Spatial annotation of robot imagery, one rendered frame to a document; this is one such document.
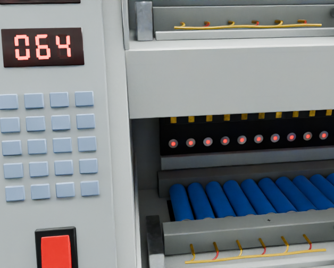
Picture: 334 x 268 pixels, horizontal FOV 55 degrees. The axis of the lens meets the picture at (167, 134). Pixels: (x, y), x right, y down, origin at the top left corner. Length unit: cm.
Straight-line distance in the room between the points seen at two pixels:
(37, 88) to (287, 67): 16
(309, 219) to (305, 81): 14
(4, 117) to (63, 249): 8
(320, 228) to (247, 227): 7
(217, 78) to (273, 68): 4
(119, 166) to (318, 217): 20
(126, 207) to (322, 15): 23
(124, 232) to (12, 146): 8
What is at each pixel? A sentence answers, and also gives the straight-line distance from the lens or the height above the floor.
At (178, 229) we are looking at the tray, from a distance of 29.
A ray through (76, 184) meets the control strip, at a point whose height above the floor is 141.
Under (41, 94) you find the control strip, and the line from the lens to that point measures 20.
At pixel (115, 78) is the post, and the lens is 20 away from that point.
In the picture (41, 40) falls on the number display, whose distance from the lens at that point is 21.
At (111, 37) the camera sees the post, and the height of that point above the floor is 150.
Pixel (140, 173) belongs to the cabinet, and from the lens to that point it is 41.
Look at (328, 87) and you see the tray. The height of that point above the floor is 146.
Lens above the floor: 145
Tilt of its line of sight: 3 degrees down
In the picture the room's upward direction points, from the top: 3 degrees counter-clockwise
